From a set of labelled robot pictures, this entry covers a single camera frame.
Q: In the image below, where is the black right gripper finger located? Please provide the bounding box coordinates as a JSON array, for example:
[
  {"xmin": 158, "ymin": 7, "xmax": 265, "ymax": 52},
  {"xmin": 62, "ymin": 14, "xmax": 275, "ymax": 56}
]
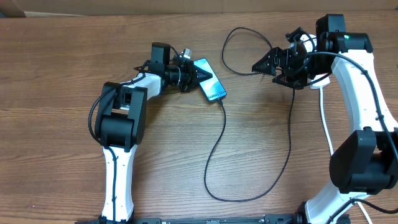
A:
[
  {"xmin": 272, "ymin": 74, "xmax": 303, "ymax": 90},
  {"xmin": 252, "ymin": 47, "xmax": 283, "ymax": 76}
]

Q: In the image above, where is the blue Galaxy smartphone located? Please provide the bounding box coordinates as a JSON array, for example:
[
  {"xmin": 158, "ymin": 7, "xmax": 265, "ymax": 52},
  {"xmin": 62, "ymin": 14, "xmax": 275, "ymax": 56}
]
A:
[{"xmin": 193, "ymin": 58, "xmax": 227, "ymax": 102}]

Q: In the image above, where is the black USB charging cable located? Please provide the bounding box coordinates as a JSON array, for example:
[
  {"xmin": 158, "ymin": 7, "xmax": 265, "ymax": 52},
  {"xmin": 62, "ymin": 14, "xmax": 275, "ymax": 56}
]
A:
[{"xmin": 203, "ymin": 27, "xmax": 295, "ymax": 203}]

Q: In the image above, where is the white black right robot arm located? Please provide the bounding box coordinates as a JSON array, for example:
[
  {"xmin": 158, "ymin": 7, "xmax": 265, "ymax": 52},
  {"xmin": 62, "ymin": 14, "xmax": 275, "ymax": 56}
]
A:
[{"xmin": 252, "ymin": 14, "xmax": 397, "ymax": 223}]

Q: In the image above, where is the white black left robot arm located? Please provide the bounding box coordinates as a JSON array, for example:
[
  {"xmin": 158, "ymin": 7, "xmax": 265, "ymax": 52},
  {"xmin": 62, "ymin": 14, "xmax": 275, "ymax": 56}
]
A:
[{"xmin": 88, "ymin": 42, "xmax": 215, "ymax": 223}]

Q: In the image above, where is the white USB charger plug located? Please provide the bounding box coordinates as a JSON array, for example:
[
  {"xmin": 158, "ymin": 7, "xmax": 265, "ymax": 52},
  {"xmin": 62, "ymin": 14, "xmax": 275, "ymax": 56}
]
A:
[{"xmin": 300, "ymin": 34, "xmax": 317, "ymax": 52}]

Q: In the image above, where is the white power strip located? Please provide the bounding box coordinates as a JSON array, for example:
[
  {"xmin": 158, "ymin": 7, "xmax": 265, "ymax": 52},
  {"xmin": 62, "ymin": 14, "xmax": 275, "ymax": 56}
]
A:
[{"xmin": 308, "ymin": 73, "xmax": 330, "ymax": 90}]

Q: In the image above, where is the cardboard backdrop panel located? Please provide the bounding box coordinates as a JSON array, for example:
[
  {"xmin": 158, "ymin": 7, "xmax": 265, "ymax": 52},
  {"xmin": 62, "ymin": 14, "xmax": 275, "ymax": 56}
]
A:
[{"xmin": 1, "ymin": 0, "xmax": 397, "ymax": 17}]

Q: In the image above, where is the white power strip cord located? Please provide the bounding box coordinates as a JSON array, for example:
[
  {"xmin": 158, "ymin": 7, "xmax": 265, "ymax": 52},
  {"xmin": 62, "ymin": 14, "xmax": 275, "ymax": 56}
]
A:
[{"xmin": 318, "ymin": 86, "xmax": 373, "ymax": 224}]

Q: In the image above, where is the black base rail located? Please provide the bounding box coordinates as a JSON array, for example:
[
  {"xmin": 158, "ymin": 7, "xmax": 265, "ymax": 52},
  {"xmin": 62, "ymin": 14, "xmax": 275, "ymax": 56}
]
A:
[{"xmin": 74, "ymin": 213, "xmax": 351, "ymax": 224}]

